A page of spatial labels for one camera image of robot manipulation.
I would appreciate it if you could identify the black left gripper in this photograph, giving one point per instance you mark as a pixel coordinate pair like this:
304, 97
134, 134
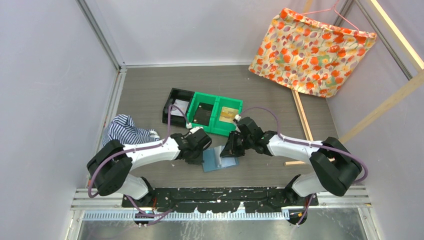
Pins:
197, 160

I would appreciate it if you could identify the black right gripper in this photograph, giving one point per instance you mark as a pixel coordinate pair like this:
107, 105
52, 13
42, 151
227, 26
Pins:
230, 149

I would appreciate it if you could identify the blue card holder wallet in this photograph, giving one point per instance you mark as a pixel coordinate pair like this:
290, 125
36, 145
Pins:
212, 161

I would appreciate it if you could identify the white cards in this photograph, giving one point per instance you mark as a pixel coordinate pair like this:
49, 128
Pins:
180, 108

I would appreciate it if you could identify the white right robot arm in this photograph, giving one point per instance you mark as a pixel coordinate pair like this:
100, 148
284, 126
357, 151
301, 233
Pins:
334, 168

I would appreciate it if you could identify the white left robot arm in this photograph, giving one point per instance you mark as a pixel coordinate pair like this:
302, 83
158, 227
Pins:
110, 169

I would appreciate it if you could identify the black credit card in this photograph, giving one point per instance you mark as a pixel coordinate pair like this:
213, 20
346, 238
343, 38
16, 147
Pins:
203, 113

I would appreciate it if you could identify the gold credit card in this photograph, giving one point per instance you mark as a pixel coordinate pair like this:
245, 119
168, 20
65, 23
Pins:
227, 114

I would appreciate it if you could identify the green bin with black card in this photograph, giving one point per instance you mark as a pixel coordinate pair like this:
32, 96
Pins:
205, 98

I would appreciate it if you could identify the green bin with gold card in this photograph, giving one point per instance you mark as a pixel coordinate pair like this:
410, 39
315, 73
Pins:
220, 128

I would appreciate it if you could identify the black plastic bin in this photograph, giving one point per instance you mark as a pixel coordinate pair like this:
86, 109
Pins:
174, 94

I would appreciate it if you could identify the blue striped cloth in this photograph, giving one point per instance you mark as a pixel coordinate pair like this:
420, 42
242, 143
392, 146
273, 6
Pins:
123, 129

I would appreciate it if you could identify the floral orange fabric bag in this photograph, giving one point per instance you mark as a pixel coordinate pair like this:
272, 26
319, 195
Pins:
309, 56

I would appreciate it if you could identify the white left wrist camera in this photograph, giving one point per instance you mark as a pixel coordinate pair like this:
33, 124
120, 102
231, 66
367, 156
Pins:
193, 129

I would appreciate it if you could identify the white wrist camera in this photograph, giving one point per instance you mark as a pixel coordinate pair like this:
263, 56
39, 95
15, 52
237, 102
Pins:
236, 118
193, 129

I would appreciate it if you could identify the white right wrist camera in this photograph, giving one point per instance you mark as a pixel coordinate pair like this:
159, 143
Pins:
236, 118

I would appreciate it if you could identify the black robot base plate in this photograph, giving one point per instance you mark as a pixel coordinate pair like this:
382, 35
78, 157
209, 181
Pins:
268, 199

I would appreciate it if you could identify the wooden frame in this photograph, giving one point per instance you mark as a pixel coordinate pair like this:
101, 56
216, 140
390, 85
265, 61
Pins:
380, 110

